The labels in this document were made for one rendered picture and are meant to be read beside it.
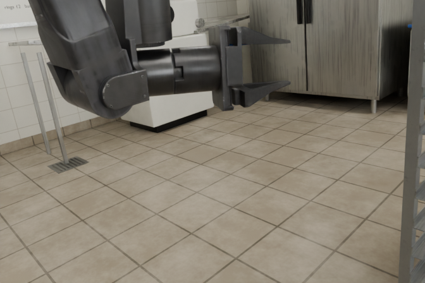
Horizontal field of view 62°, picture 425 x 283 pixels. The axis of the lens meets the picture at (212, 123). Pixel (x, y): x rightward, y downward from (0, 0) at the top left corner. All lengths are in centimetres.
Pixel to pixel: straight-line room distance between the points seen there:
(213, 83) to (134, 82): 10
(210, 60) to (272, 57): 348
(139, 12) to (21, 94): 340
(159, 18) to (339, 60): 314
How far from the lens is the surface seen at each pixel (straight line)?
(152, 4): 40
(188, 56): 42
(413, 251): 118
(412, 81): 98
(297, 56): 371
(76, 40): 35
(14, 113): 378
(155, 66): 41
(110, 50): 37
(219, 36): 42
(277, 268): 158
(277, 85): 46
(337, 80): 354
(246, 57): 467
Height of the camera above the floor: 101
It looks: 17 degrees down
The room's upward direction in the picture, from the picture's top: 7 degrees counter-clockwise
